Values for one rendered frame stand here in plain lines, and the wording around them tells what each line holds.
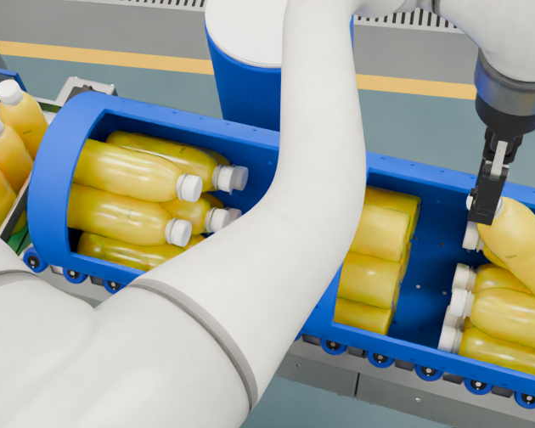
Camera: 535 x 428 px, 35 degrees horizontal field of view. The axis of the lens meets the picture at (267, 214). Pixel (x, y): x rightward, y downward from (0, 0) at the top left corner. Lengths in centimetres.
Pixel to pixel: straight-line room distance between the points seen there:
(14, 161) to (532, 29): 101
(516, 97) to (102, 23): 245
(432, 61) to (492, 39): 214
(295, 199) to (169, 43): 253
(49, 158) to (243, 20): 53
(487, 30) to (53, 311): 48
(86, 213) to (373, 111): 162
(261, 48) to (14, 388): 121
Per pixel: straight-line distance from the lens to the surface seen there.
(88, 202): 129
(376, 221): 116
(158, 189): 123
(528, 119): 87
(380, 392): 140
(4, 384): 41
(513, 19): 75
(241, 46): 157
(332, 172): 53
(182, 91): 287
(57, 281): 149
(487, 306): 118
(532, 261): 111
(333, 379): 141
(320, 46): 63
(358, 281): 118
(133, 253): 130
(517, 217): 107
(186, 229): 126
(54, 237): 127
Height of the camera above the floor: 220
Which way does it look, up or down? 59 degrees down
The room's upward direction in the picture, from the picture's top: 8 degrees counter-clockwise
